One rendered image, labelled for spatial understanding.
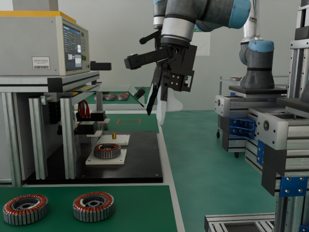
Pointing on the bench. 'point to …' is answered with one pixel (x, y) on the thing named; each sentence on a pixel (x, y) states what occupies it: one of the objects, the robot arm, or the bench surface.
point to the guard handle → (140, 92)
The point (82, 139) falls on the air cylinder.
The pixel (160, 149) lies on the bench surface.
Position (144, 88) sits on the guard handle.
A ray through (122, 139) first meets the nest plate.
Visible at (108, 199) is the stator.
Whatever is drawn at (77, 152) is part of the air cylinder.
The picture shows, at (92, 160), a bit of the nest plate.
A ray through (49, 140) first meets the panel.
